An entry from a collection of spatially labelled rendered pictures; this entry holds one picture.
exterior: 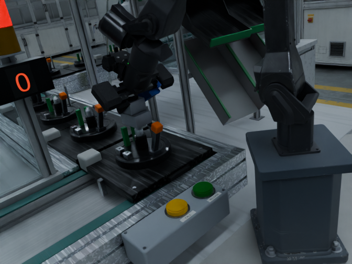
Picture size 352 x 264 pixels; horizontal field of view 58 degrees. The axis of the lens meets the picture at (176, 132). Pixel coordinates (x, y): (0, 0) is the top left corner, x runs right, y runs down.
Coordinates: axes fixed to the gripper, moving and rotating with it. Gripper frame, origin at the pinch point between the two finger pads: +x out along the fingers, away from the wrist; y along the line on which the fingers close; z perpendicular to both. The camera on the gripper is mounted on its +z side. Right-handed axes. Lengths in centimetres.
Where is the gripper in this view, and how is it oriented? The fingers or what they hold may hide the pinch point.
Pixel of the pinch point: (130, 100)
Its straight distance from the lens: 74.3
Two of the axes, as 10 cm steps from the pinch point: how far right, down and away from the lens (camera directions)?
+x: -3.2, 5.5, 7.7
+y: -7.3, 3.8, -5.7
